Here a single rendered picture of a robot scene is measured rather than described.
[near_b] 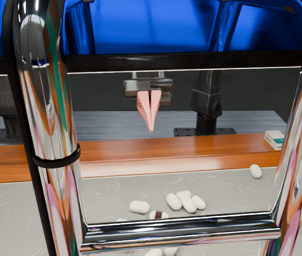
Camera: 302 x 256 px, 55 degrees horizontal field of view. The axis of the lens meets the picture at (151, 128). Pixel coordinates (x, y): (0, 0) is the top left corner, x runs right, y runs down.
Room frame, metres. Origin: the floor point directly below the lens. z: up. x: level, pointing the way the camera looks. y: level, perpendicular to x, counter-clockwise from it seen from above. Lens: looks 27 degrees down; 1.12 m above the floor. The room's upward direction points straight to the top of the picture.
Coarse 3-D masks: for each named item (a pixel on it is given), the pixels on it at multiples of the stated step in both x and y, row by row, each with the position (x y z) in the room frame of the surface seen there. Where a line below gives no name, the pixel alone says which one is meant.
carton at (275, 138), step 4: (268, 132) 0.63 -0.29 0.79; (272, 132) 0.63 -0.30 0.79; (276, 132) 0.63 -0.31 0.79; (280, 132) 0.63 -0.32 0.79; (264, 136) 0.64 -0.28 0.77; (268, 136) 0.62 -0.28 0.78; (272, 136) 0.61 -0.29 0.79; (276, 136) 0.61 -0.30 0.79; (280, 136) 0.61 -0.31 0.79; (268, 140) 0.62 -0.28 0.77; (272, 140) 0.60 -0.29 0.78; (276, 140) 0.59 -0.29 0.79; (280, 140) 0.59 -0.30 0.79; (272, 144) 0.60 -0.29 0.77; (276, 144) 0.58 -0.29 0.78; (280, 144) 0.58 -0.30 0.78; (276, 148) 0.58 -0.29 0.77; (280, 148) 0.58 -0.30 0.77
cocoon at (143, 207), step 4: (132, 204) 0.40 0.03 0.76; (136, 204) 0.40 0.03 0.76; (140, 204) 0.40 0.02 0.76; (144, 204) 0.40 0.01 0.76; (132, 208) 0.40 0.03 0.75; (136, 208) 0.40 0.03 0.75; (140, 208) 0.40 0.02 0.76; (144, 208) 0.40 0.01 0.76; (148, 208) 0.40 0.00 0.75; (140, 212) 0.40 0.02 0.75; (144, 212) 0.40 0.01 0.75
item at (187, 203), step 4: (184, 200) 0.42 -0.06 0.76; (188, 200) 0.41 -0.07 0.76; (192, 200) 0.42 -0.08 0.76; (184, 204) 0.41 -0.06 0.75; (188, 204) 0.40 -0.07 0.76; (192, 204) 0.40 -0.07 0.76; (188, 208) 0.40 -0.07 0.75; (192, 208) 0.40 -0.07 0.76; (196, 208) 0.40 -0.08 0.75; (192, 212) 0.40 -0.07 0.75
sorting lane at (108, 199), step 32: (0, 192) 0.46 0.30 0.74; (32, 192) 0.46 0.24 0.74; (96, 192) 0.46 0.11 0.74; (128, 192) 0.46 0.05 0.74; (160, 192) 0.46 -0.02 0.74; (192, 192) 0.46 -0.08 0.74; (224, 192) 0.46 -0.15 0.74; (256, 192) 0.46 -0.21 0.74; (0, 224) 0.38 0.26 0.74; (32, 224) 0.38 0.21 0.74
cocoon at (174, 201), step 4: (168, 196) 0.43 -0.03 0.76; (172, 196) 0.42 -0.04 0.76; (176, 196) 0.43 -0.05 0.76; (168, 200) 0.42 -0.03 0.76; (172, 200) 0.41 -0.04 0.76; (176, 200) 0.41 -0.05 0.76; (172, 204) 0.41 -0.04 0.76; (176, 204) 0.41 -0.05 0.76; (180, 204) 0.41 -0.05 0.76; (172, 208) 0.41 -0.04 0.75; (176, 208) 0.40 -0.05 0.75
